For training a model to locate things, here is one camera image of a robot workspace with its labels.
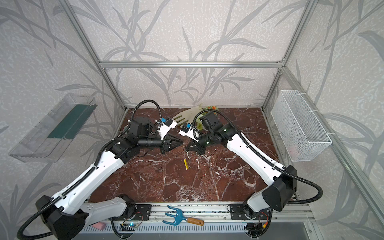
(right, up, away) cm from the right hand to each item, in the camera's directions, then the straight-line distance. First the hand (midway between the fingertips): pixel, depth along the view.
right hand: (188, 142), depth 71 cm
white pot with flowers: (+11, +16, +6) cm, 21 cm away
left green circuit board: (-29, -41, +1) cm, 51 cm away
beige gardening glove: (-4, +14, +41) cm, 43 cm away
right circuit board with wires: (+33, -44, +2) cm, 55 cm away
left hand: (-2, +2, -5) cm, 6 cm away
